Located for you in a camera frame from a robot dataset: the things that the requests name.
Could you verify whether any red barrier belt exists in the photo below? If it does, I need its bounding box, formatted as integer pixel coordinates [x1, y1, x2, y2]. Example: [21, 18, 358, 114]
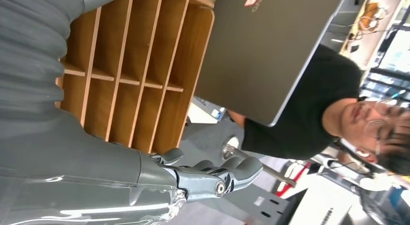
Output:
[275, 162, 312, 198]

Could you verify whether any grey laptop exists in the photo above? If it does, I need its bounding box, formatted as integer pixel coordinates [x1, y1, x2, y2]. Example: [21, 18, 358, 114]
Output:
[187, 0, 349, 128]

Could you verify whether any chrome stanchion post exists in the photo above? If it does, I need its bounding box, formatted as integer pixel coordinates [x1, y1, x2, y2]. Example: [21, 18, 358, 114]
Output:
[220, 135, 297, 189]

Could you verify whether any wooden card organizer box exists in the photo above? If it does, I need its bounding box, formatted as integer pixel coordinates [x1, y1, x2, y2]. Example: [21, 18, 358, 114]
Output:
[55, 0, 216, 156]

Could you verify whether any person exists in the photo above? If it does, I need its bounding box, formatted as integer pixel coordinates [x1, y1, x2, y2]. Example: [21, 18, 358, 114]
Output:
[226, 44, 410, 177]

